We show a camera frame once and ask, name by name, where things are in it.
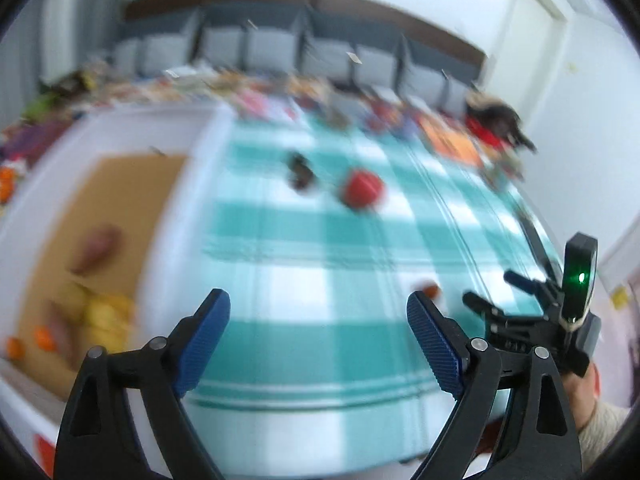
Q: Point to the small brown round fruit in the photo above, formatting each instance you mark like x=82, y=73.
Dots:
x=431, y=290

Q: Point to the yellow sticky note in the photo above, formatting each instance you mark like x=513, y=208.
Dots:
x=620, y=296

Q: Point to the orange yellow book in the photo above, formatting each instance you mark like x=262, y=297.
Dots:
x=455, y=145

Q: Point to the teal plaid tablecloth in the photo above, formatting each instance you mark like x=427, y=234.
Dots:
x=300, y=260

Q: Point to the grey two-tone pillow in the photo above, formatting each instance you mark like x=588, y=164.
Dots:
x=165, y=52
x=250, y=45
x=350, y=62
x=435, y=87

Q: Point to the pink label can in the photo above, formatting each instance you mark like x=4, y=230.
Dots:
x=376, y=120

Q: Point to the sheer grey curtain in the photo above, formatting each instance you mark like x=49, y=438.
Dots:
x=20, y=75

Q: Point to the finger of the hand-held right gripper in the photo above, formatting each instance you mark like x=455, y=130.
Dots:
x=482, y=305
x=525, y=284

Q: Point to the white door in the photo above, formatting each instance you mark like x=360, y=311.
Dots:
x=530, y=45

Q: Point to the sweet potato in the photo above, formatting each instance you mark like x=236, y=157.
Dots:
x=63, y=335
x=97, y=250

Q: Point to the green bag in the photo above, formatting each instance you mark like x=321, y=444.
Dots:
x=42, y=105

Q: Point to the red apple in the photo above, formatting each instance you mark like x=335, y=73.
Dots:
x=361, y=189

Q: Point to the small orange mandarin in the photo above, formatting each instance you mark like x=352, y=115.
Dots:
x=45, y=338
x=14, y=348

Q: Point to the white strawberry print packet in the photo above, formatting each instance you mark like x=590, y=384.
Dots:
x=280, y=107

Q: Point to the row of toys at table edge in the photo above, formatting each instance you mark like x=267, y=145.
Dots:
x=150, y=91

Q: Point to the white cardboard box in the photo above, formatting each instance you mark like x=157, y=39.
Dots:
x=200, y=160

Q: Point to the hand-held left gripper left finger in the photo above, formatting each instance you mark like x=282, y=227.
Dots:
x=205, y=340

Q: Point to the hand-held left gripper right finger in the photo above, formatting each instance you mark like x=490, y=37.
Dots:
x=432, y=340

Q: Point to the grey storage bins row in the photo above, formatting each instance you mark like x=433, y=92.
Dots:
x=375, y=7

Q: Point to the orange bottle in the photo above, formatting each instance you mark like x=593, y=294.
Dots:
x=7, y=182

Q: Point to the black bag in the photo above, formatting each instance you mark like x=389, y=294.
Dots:
x=505, y=115

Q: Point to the orange red cloth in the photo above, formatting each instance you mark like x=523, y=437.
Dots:
x=489, y=440

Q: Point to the large yellow pear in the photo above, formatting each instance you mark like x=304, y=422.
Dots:
x=107, y=312

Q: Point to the person's right hand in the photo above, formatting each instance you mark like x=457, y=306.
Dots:
x=582, y=395

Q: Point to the pink snack packet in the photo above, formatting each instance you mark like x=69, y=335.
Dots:
x=250, y=102

